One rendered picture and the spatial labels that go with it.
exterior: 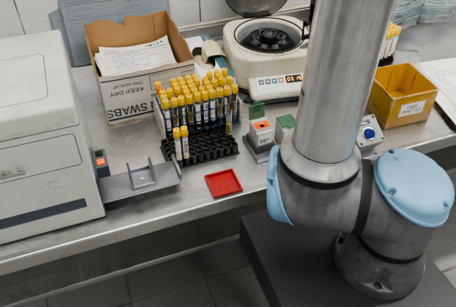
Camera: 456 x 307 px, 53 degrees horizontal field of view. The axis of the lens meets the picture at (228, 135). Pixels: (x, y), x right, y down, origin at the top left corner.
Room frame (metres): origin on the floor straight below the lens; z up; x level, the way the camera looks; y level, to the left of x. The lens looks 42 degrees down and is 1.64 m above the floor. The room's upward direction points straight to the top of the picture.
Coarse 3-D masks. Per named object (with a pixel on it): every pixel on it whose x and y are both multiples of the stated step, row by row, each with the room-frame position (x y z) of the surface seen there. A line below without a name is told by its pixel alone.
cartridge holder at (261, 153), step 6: (246, 138) 0.82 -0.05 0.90; (246, 144) 0.81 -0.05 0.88; (252, 144) 0.79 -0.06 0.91; (264, 144) 0.78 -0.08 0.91; (270, 144) 0.79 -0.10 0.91; (252, 150) 0.79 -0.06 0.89; (258, 150) 0.77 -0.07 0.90; (264, 150) 0.78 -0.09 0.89; (270, 150) 0.79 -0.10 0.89; (258, 156) 0.77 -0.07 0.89; (264, 156) 0.77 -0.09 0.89; (258, 162) 0.76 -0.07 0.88
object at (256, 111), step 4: (256, 104) 0.84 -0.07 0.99; (260, 104) 0.84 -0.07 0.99; (264, 104) 0.84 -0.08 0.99; (252, 108) 0.83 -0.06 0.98; (256, 108) 0.83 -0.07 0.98; (260, 108) 0.84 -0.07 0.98; (264, 108) 0.84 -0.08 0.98; (252, 112) 0.83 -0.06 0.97; (256, 112) 0.83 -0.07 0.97; (260, 112) 0.83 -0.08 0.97; (264, 112) 0.84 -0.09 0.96; (252, 116) 0.83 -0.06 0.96; (256, 116) 0.83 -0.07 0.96; (260, 116) 0.83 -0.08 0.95; (264, 116) 0.84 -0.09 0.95
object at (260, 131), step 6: (252, 120) 0.82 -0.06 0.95; (258, 120) 0.82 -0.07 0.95; (264, 120) 0.82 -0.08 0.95; (252, 126) 0.80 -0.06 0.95; (258, 126) 0.80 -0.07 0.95; (264, 126) 0.80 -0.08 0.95; (270, 126) 0.80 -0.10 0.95; (252, 132) 0.80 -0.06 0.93; (258, 132) 0.79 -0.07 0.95; (264, 132) 0.79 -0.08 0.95; (270, 132) 0.79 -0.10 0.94; (252, 138) 0.80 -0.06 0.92; (258, 138) 0.78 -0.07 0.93; (264, 138) 0.78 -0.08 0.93; (270, 138) 0.79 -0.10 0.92; (258, 144) 0.78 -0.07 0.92
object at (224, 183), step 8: (232, 168) 0.73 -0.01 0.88; (208, 176) 0.71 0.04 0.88; (216, 176) 0.71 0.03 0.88; (224, 176) 0.71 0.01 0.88; (232, 176) 0.71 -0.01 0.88; (208, 184) 0.68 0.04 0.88; (216, 184) 0.69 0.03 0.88; (224, 184) 0.69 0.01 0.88; (232, 184) 0.69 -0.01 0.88; (240, 184) 0.68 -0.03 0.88; (216, 192) 0.67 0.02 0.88; (224, 192) 0.66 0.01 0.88; (232, 192) 0.66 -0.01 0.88
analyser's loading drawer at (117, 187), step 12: (132, 168) 0.69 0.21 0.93; (144, 168) 0.70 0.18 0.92; (156, 168) 0.70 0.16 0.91; (168, 168) 0.70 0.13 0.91; (108, 180) 0.67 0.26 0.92; (120, 180) 0.67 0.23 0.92; (132, 180) 0.64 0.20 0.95; (144, 180) 0.67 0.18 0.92; (156, 180) 0.67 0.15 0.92; (168, 180) 0.67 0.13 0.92; (180, 180) 0.67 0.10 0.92; (108, 192) 0.63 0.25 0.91; (120, 192) 0.63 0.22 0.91; (132, 192) 0.63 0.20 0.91; (144, 192) 0.64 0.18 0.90
